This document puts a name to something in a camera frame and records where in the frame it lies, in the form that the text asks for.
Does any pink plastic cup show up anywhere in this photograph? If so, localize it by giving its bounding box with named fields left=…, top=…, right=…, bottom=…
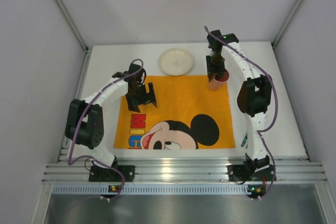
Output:
left=208, top=71, right=229, bottom=91

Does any cream round plate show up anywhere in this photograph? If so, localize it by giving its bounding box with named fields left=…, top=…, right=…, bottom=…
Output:
left=157, top=48, right=195, bottom=76

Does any orange Mickey Mouse placemat cloth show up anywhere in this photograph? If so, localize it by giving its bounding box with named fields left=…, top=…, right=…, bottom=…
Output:
left=114, top=76, right=235, bottom=151

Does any teal handled fork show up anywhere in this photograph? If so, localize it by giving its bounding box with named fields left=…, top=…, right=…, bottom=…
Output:
left=240, top=135, right=248, bottom=148

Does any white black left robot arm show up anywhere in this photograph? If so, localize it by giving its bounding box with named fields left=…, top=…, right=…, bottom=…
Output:
left=65, top=59, right=157, bottom=168

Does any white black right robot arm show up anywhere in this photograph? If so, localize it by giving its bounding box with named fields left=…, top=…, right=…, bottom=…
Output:
left=206, top=30, right=272, bottom=176

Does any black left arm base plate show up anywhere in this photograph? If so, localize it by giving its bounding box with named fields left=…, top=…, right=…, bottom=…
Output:
left=88, top=165, right=135, bottom=182

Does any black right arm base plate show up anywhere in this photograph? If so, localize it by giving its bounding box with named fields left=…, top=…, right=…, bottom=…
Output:
left=227, top=165, right=275, bottom=184

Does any slotted grey cable duct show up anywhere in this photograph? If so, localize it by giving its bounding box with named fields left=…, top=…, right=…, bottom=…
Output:
left=52, top=184, right=267, bottom=195

